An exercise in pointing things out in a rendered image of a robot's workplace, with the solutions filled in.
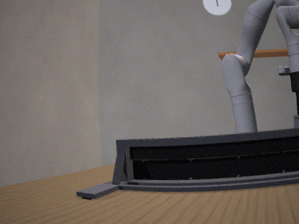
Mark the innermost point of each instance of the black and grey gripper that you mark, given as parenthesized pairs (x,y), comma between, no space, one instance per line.
(293,71)

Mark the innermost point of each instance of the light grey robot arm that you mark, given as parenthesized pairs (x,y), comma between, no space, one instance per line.
(234,65)

